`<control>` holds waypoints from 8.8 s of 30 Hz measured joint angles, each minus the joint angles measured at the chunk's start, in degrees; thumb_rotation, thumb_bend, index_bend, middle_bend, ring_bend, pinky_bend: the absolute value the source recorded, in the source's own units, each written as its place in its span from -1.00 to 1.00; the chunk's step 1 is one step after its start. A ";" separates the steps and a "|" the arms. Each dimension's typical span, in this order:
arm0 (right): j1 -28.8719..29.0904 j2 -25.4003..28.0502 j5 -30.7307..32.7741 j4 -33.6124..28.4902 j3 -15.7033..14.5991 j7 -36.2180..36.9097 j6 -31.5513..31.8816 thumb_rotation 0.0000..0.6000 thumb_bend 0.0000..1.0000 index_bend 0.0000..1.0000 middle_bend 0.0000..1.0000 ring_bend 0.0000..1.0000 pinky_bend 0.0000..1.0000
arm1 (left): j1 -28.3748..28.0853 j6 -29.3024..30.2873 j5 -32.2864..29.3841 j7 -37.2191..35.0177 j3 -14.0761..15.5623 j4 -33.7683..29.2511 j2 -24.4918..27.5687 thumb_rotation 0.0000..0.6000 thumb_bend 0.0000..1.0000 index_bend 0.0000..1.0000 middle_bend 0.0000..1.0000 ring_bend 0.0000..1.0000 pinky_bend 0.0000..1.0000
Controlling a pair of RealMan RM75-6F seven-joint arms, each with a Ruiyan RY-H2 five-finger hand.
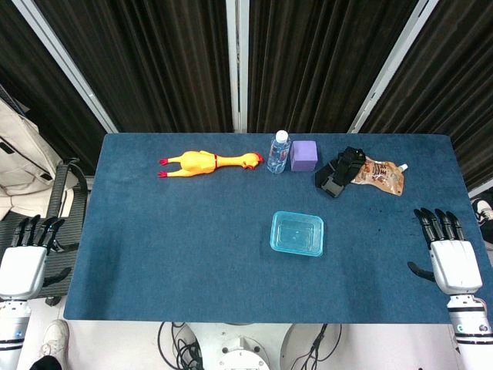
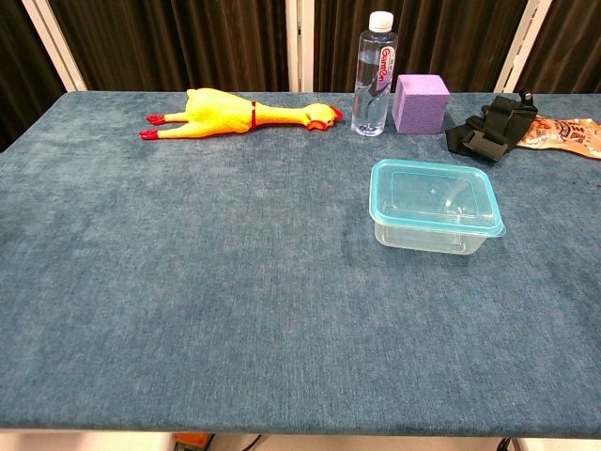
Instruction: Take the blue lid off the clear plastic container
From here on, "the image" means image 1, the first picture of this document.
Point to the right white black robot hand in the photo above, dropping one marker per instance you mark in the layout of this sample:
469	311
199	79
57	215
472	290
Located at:
456	268

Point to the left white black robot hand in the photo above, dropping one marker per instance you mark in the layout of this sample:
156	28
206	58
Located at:
21	271

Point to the blue translucent container lid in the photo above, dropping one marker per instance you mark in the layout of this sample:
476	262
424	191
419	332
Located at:
297	233

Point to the clear plastic container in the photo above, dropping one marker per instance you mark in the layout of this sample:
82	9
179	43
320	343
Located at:
275	246

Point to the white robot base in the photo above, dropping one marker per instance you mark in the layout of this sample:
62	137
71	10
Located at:
240	347

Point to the black and white sneaker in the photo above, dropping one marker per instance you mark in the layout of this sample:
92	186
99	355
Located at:
484	216

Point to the black office chair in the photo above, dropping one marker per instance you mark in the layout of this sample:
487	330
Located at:
65	200

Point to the brown spouted food pouch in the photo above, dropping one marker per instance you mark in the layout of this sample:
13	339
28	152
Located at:
383	177

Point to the beige fabric bag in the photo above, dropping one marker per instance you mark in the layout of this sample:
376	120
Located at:
23	154

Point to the blue felt table mat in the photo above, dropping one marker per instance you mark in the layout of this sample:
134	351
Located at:
192	250

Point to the black pleated curtain panel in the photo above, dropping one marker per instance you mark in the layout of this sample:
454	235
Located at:
34	85
154	61
319	61
454	77

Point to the purple foam cube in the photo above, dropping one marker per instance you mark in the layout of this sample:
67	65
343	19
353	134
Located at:
304	155

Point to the yellow rubber chicken toy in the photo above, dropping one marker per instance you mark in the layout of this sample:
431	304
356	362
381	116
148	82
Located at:
200	162

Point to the clear water bottle white cap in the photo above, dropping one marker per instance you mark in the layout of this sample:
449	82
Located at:
278	154

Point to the silver aluminium frame post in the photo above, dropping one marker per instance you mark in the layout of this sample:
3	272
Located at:
237	65
65	65
393	65

